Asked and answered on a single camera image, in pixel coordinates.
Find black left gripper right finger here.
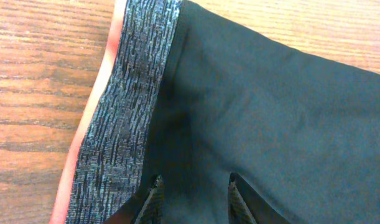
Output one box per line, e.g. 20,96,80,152
228,172,289,224

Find black leggings with red waistband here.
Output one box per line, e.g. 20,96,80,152
50,1,380,223

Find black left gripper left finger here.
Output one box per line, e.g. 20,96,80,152
134,175,164,224

